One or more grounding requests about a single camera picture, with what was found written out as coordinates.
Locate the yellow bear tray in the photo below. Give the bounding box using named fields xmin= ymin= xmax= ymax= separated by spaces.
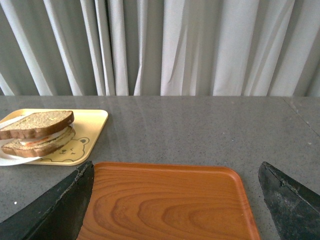
xmin=0 ymin=108 xmax=109 ymax=167

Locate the fried egg filling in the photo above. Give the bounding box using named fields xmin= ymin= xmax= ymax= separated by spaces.
xmin=19 ymin=126 xmax=72 ymax=146

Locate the grey pleated curtain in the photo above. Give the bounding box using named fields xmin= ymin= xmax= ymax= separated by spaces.
xmin=0 ymin=0 xmax=320 ymax=97

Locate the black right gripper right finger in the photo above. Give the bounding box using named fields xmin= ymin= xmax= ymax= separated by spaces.
xmin=258 ymin=161 xmax=320 ymax=240

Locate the brown wood-grain tray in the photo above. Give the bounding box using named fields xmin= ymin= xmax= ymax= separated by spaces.
xmin=78 ymin=162 xmax=260 ymax=240

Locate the bread slice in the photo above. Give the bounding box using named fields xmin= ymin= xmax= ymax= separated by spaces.
xmin=1 ymin=126 xmax=76 ymax=158
xmin=0 ymin=110 xmax=75 ymax=140

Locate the white round plate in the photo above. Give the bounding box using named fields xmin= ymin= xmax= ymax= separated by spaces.
xmin=0 ymin=115 xmax=40 ymax=166

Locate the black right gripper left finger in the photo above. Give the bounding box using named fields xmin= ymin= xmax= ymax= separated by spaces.
xmin=0 ymin=161 xmax=95 ymax=240

